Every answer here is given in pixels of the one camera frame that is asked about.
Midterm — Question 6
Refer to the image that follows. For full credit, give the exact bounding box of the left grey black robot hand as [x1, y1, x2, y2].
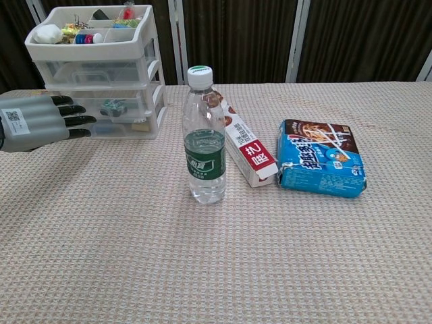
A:
[0, 94, 98, 153]

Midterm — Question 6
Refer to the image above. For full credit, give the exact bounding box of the small green circuit board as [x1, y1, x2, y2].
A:
[99, 99, 128, 118]

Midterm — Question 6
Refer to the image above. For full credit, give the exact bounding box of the clear drawer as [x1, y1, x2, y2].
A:
[50, 84, 163, 119]
[34, 60, 160, 88]
[82, 114, 167, 140]

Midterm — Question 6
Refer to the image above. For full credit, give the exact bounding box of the clear top drawer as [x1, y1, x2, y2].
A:
[34, 60, 160, 88]

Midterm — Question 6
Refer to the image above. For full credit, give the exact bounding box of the clear bottom drawer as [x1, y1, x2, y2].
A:
[82, 114, 167, 140]

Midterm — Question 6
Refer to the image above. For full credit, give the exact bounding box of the red white toothpaste box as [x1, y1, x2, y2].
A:
[211, 86, 279, 188]

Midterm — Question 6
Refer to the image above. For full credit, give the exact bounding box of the yellow candy wrapper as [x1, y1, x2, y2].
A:
[60, 22, 82, 36]

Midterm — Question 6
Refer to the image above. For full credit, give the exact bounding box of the green yellow packet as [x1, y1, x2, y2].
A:
[113, 18, 142, 28]

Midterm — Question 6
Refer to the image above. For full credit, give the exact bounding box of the clear green-label water bottle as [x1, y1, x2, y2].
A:
[182, 64, 227, 205]

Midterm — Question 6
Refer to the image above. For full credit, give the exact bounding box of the dark pleated curtain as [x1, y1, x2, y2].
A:
[0, 0, 432, 94]

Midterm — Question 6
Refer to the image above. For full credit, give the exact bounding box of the beige woven tablecloth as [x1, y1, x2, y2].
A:
[0, 80, 432, 324]

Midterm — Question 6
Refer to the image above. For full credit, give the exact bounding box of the blue cookie package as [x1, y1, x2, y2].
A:
[276, 118, 368, 199]

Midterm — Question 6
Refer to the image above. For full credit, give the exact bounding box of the white plastic drawer organizer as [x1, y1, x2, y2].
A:
[24, 5, 169, 141]

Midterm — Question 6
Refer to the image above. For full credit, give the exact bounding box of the white partition post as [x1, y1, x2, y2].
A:
[25, 0, 47, 25]
[415, 50, 432, 82]
[167, 0, 189, 85]
[285, 0, 311, 84]

